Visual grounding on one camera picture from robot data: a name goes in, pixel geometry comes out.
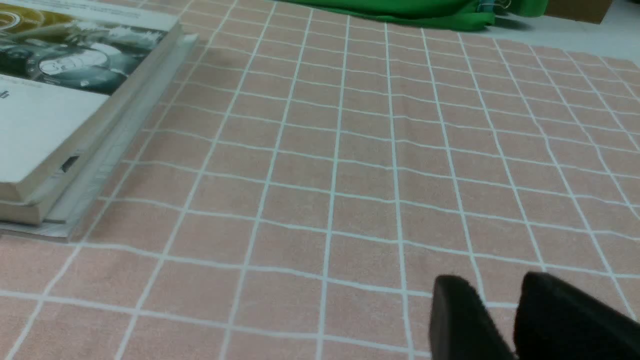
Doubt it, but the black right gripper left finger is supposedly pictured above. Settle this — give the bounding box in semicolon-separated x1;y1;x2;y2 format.
429;275;515;360

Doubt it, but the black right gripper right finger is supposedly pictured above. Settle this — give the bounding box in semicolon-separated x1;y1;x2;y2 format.
513;272;640;360

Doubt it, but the pink grid-pattern tablecloth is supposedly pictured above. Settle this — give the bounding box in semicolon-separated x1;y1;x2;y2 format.
1;0;639;360

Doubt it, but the brown cardboard box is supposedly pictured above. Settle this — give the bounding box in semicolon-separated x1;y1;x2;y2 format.
544;0;613;25

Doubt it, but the green cloth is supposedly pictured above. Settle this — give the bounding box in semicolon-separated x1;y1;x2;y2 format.
293;0;549;32

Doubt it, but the bottom thin white book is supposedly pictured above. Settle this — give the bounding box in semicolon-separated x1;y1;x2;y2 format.
0;100;161;244

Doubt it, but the middle white book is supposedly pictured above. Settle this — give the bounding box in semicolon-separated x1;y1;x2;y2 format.
1;30;198;228

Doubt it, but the top white photo-cover book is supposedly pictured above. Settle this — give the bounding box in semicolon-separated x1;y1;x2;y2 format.
0;0;182;203

